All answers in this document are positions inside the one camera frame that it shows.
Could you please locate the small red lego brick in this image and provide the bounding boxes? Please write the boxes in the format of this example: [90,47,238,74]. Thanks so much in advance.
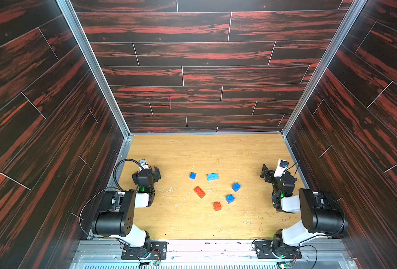
[213,202,222,211]

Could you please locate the light blue long lego brick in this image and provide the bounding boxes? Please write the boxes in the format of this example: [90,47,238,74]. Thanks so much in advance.
[206,173,219,181]

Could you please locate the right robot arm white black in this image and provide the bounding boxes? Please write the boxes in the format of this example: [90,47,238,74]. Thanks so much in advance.
[260,160,348,259]

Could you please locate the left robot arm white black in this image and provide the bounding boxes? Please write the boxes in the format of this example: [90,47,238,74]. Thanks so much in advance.
[91,165,161,254]

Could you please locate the small blue lego brick far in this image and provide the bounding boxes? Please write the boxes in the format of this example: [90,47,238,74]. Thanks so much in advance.
[189,172,197,179]

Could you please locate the red long lego brick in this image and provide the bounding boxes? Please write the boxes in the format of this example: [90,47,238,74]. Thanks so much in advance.
[194,186,206,198]

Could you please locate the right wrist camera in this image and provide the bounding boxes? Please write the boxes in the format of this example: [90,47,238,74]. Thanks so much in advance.
[274,159,289,177]

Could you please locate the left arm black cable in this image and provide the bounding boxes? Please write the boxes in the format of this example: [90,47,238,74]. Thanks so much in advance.
[112,158,145,192]

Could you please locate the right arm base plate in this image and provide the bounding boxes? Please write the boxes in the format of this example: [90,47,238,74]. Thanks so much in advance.
[251,239,302,260]

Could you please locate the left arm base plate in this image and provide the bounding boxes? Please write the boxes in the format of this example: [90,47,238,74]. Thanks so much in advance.
[121,241,168,261]

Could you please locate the aluminium front rail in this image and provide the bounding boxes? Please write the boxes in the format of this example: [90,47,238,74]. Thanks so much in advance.
[70,239,359,269]

